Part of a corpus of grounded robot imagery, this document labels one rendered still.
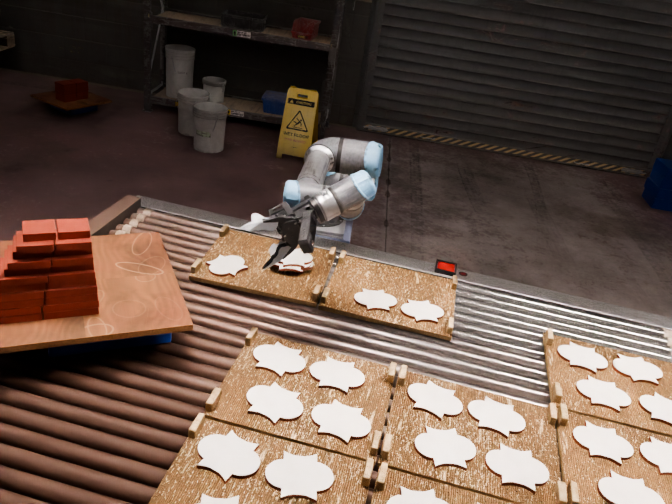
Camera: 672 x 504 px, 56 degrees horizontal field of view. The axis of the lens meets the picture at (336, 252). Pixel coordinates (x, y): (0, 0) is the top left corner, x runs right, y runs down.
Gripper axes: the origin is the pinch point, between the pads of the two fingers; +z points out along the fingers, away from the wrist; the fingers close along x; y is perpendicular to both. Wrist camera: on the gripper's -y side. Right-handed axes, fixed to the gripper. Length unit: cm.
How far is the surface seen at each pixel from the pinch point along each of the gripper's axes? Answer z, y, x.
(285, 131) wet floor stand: -75, 349, -194
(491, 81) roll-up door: -289, 364, -263
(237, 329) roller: 14.3, 5.5, -27.4
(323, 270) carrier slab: -18, 28, -46
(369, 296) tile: -25, 9, -47
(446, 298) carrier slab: -48, 3, -60
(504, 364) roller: -48, -29, -58
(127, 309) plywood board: 34.3, 5.6, -1.8
